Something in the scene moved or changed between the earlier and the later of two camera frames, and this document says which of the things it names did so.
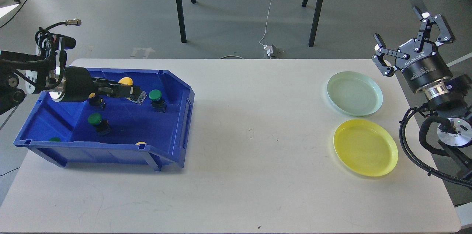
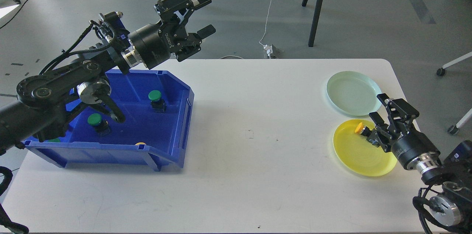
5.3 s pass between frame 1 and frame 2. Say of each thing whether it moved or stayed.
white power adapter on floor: stayed
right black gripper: moved
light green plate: stayed
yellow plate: stayed
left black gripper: moved
